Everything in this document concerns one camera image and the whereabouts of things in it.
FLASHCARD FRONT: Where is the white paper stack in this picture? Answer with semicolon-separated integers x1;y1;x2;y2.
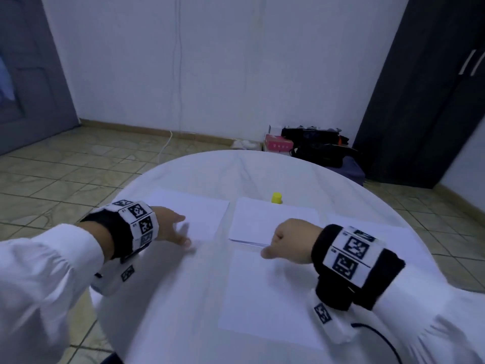
144;189;230;243
327;214;431;264

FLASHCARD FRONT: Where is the pink box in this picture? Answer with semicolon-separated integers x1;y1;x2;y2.
265;134;294;153

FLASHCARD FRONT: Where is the blue suitcase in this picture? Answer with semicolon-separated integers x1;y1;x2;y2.
329;155;366;185

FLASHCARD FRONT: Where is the person's right forearm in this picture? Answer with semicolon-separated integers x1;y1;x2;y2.
371;265;485;364

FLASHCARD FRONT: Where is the black wardrobe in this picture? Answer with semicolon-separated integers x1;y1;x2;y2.
352;0;485;188

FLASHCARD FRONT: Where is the black bag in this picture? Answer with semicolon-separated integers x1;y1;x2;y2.
281;126;353;167

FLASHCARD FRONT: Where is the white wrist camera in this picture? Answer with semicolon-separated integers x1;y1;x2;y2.
92;254;153;296
309;293;359;344

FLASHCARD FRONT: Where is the black right wristband with markers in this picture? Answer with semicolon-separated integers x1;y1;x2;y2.
311;223;406;311

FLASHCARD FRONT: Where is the blue hanging cloth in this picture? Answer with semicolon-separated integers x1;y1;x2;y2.
0;57;16;103

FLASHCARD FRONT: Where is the white item on floor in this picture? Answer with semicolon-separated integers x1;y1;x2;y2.
231;139;264;150

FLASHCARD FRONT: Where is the person's right hand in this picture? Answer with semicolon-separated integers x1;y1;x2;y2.
261;218;324;264

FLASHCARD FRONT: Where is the white wall cable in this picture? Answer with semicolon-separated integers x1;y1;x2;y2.
163;0;186;152

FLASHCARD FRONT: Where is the black left wristband with markers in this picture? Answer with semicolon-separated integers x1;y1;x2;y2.
79;198;160;261

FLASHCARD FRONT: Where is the black wristband with markers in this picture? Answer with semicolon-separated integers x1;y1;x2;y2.
311;223;406;311
79;198;160;261

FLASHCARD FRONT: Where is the single white paper sheet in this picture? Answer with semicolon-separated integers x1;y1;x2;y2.
228;196;323;247
218;246;334;351

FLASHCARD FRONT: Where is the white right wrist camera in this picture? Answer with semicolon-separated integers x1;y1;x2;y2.
309;293;359;344

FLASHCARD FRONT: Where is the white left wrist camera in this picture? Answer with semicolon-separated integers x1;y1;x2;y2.
92;254;153;296

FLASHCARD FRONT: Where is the person's left forearm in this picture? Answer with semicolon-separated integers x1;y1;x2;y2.
0;222;115;364

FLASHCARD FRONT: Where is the black right camera cable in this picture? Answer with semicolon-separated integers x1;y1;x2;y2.
352;322;403;364

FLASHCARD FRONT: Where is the grey door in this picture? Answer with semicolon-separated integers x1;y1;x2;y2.
0;0;80;156

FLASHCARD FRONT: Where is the person's left hand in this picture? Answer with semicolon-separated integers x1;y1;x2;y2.
154;206;192;249

